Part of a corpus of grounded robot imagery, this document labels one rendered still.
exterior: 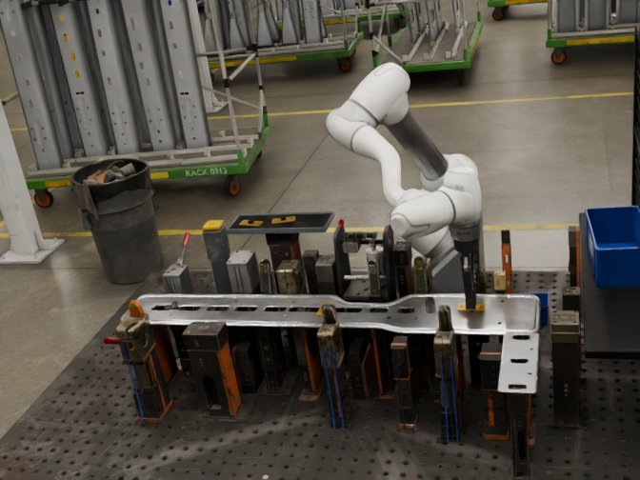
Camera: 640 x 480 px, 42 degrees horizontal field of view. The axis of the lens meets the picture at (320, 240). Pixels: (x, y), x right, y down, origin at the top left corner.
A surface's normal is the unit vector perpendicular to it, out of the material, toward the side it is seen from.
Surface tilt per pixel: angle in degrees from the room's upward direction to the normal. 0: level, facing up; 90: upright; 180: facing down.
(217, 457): 0
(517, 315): 0
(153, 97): 87
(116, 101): 85
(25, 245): 89
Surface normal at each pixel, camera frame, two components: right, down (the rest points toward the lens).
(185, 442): -0.14, -0.90
